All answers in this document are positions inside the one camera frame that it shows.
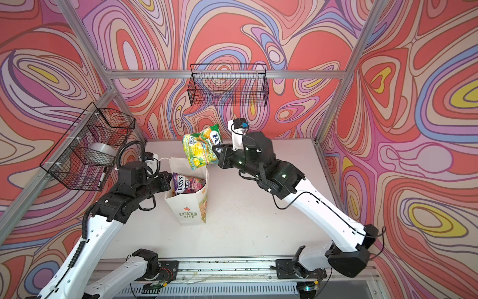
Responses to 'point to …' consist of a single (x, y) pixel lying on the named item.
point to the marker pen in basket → (101, 179)
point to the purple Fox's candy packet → (184, 184)
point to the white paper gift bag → (191, 208)
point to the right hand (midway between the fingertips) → (213, 154)
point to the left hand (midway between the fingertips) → (175, 175)
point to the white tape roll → (101, 154)
